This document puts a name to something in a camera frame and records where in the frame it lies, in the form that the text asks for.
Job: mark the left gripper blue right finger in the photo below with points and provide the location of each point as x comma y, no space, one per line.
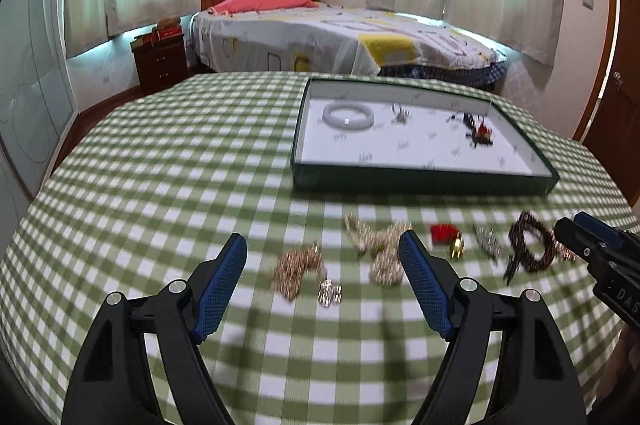
535,383

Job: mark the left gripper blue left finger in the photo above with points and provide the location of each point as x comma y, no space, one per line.
111,382

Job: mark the silver rhinestone brooch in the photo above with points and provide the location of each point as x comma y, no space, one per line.
488,242

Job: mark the red flower gold brooch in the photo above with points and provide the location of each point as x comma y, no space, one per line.
444,234

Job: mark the red knot gold pendant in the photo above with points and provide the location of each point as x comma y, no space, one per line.
481,135

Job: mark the small gold pearl brooch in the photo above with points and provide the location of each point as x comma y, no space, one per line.
293,265

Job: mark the silver ring ornament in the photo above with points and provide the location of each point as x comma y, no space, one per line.
401,116

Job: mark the white jade bangle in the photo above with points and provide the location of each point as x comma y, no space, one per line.
348,116

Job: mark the pearl rhinestone flower brooch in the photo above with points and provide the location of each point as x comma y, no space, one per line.
562,253

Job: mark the green jewelry tray box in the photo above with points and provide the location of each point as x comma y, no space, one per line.
432,154

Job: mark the person's hand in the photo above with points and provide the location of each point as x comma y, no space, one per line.
625,354

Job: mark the brown wooden door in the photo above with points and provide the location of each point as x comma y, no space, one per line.
609,126

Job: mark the green white checkered tablecloth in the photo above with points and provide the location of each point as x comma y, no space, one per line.
161,183

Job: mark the glass wardrobe door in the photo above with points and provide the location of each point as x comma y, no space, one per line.
36,104

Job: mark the bed with patterned quilt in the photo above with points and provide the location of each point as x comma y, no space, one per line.
343,41

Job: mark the dark wooden nightstand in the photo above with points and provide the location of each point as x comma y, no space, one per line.
160,62

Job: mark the items on nightstand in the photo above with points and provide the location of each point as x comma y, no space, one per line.
165,28

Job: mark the pink pillow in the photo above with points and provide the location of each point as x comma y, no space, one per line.
233,7

